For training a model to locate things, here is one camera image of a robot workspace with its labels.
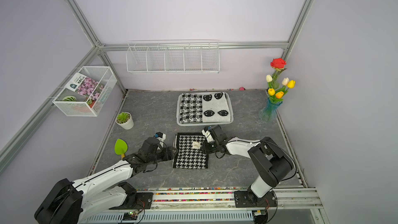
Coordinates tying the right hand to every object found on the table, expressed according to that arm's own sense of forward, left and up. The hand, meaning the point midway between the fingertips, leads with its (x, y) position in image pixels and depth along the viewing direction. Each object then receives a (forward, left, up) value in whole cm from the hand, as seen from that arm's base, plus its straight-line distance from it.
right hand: (201, 147), depth 90 cm
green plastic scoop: (+1, +48, -1) cm, 48 cm away
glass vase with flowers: (+18, -39, +28) cm, 52 cm away
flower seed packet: (+18, +56, +34) cm, 68 cm away
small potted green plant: (+15, +47, +7) cm, 50 cm away
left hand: (-4, +15, +4) cm, 16 cm away
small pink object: (+51, -33, -2) cm, 60 cm away
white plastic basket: (+11, +1, +7) cm, 14 cm away
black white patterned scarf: (+22, -5, +10) cm, 25 cm away
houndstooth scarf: (-4, +5, +3) cm, 8 cm away
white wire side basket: (+9, +60, +32) cm, 68 cm away
